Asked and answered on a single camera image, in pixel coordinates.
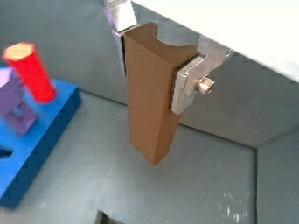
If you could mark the red hexagon peg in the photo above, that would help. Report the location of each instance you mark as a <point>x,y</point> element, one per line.
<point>23,59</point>

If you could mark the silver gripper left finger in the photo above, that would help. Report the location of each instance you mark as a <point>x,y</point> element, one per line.
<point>122,19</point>

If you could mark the dark grey curved fixture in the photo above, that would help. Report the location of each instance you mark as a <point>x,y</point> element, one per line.
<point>103,219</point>

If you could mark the blue shape-sorter block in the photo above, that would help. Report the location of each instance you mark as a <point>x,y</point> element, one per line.
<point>23,152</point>

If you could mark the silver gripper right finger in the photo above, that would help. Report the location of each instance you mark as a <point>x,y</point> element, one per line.
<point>191,78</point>

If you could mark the purple pentagon peg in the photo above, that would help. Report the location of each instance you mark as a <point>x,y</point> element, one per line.
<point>15,111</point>

